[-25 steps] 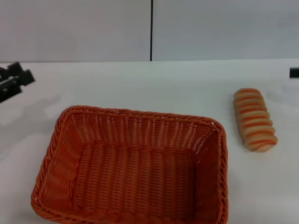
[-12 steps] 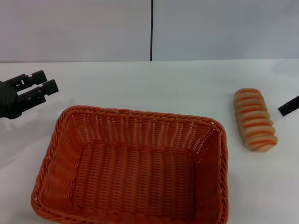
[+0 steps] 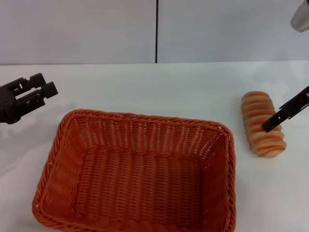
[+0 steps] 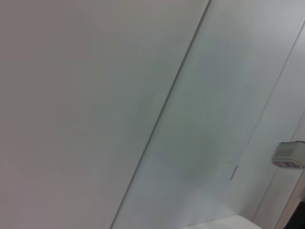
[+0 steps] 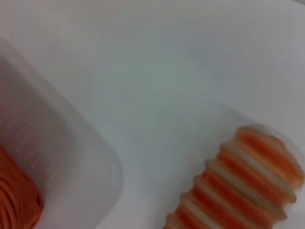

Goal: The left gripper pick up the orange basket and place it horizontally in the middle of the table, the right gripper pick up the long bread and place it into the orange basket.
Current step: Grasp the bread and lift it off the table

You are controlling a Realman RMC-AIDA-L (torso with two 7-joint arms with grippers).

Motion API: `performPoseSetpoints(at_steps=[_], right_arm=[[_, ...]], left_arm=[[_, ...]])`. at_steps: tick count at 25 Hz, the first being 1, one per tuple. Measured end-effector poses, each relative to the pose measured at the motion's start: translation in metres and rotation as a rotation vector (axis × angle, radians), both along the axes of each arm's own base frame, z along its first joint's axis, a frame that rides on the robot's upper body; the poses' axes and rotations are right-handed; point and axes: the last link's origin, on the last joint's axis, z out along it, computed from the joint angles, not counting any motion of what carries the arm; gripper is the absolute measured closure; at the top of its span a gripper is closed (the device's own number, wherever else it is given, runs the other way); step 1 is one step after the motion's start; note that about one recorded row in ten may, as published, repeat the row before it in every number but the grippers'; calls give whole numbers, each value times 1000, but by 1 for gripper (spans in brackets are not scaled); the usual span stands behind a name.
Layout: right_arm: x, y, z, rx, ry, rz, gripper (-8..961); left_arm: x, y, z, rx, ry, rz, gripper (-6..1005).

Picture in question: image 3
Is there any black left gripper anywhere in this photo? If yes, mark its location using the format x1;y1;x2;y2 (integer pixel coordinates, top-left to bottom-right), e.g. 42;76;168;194
0;72;59;125

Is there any striped orange cream bread roll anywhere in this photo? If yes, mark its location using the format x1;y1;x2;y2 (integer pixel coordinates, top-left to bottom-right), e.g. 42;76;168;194
242;90;288;159

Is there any orange woven plastic basket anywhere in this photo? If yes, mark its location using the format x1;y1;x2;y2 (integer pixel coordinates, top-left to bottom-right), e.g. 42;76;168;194
31;109;237;232

